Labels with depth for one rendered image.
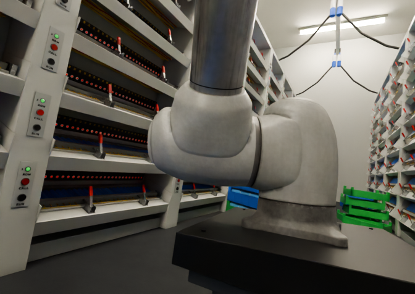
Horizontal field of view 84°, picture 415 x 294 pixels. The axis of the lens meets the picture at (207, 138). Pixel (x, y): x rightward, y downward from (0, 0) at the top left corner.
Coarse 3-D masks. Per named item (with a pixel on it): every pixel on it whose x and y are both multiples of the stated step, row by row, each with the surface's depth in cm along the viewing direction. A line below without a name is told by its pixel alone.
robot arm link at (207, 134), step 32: (224, 0) 33; (256, 0) 35; (224, 32) 35; (192, 64) 40; (224, 64) 37; (192, 96) 39; (224, 96) 39; (160, 128) 43; (192, 128) 40; (224, 128) 40; (256, 128) 44; (160, 160) 44; (192, 160) 42; (224, 160) 42; (256, 160) 43
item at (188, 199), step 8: (184, 184) 155; (192, 184) 164; (200, 184) 173; (184, 192) 141; (192, 192) 143; (200, 192) 158; (208, 192) 167; (216, 192) 173; (224, 192) 178; (184, 200) 131; (192, 200) 136; (200, 200) 145; (208, 200) 154; (216, 200) 166
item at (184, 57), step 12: (84, 0) 88; (96, 0) 78; (108, 0) 81; (96, 12) 93; (108, 12) 96; (120, 12) 86; (120, 24) 97; (132, 24) 91; (144, 24) 95; (132, 36) 111; (144, 36) 111; (156, 36) 102; (156, 48) 118; (168, 48) 109; (168, 60) 129; (180, 60) 119
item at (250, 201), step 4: (228, 188) 135; (232, 188) 135; (228, 192) 134; (232, 192) 132; (228, 196) 134; (232, 196) 132; (236, 196) 130; (240, 196) 128; (244, 196) 126; (248, 196) 124; (252, 196) 123; (228, 200) 133; (232, 200) 131; (236, 200) 130; (240, 200) 128; (244, 200) 126; (248, 200) 124; (252, 200) 122; (256, 200) 120; (244, 204) 125; (248, 204) 124; (252, 204) 122; (256, 204) 120; (256, 208) 120
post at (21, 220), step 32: (32, 32) 64; (64, 32) 68; (32, 64) 62; (64, 64) 69; (0, 96) 68; (32, 96) 63; (32, 160) 64; (0, 192) 58; (32, 192) 64; (0, 224) 58; (32, 224) 65; (0, 256) 59
